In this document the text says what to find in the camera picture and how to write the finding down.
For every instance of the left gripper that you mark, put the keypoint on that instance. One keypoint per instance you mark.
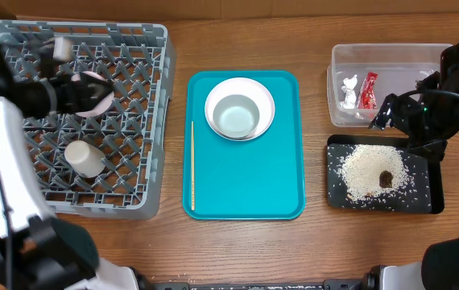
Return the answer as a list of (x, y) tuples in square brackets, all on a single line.
[(88, 89)]

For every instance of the red snack wrapper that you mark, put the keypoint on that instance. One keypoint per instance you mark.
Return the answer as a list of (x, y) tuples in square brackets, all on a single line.
[(366, 99)]

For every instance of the teal plastic tray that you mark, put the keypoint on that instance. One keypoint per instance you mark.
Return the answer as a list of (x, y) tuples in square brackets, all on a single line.
[(257, 179)]

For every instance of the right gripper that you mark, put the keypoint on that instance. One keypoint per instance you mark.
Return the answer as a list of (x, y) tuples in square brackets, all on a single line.
[(394, 113)]

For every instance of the clear plastic bin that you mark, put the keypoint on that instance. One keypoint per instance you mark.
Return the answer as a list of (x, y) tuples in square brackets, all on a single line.
[(399, 67)]

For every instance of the large white plate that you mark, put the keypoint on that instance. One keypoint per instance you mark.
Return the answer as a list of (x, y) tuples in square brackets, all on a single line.
[(249, 88)]

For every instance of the grey-white bowl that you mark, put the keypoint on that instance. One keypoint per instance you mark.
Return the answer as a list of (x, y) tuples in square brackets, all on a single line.
[(236, 116)]

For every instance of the brown food piece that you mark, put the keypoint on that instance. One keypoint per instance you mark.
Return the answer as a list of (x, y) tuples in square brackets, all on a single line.
[(385, 180)]

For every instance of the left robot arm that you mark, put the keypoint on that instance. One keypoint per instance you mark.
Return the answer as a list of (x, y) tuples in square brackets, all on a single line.
[(37, 249)]

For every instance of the crumpled white paper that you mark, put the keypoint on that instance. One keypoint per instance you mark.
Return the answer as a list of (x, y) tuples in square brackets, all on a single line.
[(348, 89)]

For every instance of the black tray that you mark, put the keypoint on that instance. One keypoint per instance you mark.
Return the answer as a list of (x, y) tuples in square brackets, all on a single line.
[(437, 203)]

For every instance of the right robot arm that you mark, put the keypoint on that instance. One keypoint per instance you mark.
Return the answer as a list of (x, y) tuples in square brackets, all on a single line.
[(439, 268)]

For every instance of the grey dishwasher rack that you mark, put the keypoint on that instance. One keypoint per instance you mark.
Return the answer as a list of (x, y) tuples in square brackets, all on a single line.
[(140, 60)]

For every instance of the rice pile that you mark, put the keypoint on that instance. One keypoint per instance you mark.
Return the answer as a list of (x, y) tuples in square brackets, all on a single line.
[(353, 175)]

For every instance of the white cup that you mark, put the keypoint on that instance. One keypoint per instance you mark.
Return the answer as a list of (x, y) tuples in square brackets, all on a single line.
[(85, 159)]

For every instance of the wooden chopstick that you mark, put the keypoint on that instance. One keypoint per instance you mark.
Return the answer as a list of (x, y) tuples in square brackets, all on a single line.
[(192, 148)]

